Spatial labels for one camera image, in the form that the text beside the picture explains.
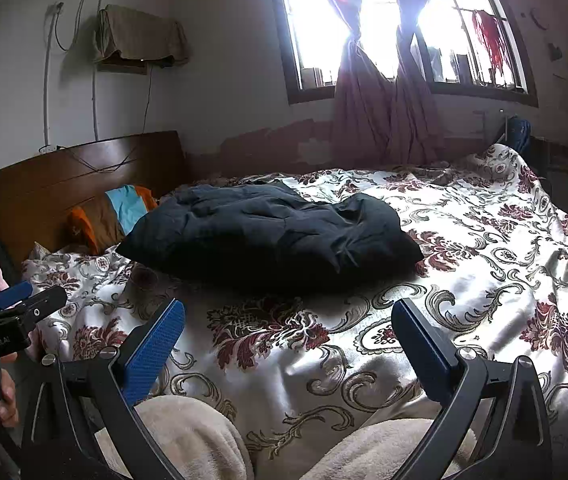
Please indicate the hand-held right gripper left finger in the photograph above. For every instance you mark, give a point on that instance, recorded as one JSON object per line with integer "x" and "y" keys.
{"x": 156, "y": 350}

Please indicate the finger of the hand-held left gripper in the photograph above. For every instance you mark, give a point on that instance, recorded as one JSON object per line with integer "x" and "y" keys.
{"x": 13, "y": 295}
{"x": 43, "y": 305}

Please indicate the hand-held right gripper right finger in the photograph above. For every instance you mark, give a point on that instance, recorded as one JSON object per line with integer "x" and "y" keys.
{"x": 421, "y": 355}

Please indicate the dark navy padded jacket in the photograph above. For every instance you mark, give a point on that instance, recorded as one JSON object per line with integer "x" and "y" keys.
{"x": 264, "y": 230}

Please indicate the person's left hand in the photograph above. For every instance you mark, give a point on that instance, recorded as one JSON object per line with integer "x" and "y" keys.
{"x": 7, "y": 400}

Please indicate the beige fleece blanket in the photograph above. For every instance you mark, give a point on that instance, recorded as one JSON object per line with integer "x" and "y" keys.
{"x": 193, "y": 440}

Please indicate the orange brown blue pillow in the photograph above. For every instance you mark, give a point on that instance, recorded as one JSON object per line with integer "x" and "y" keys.
{"x": 98, "y": 220}

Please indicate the person's right leg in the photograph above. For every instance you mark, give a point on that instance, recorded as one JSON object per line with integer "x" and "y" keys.
{"x": 389, "y": 452}

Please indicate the floral satin bed blanket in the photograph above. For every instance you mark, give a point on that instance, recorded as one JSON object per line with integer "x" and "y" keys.
{"x": 464, "y": 260}

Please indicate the wooden headboard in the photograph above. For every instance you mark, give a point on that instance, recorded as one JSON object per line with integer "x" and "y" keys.
{"x": 38, "y": 185}

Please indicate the white power socket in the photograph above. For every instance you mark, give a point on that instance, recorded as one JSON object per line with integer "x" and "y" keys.
{"x": 49, "y": 149}

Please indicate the dark wooden table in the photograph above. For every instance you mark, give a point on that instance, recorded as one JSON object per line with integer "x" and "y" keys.
{"x": 564, "y": 160}

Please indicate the blue bag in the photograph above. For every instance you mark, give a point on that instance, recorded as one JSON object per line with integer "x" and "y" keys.
{"x": 516, "y": 132}

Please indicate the pink curtain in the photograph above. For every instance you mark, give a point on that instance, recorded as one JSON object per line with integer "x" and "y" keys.
{"x": 414, "y": 110}
{"x": 359, "y": 100}

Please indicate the red hanging cloth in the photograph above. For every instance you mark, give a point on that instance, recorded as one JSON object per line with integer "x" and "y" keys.
{"x": 488, "y": 40}

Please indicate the window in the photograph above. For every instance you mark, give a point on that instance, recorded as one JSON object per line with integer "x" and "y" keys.
{"x": 314, "y": 20}

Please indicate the white wall conduit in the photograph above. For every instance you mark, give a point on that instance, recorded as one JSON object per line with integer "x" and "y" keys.
{"x": 94, "y": 90}
{"x": 46, "y": 85}

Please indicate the cloth covered wall box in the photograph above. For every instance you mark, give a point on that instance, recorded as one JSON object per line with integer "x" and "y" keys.
{"x": 138, "y": 35}

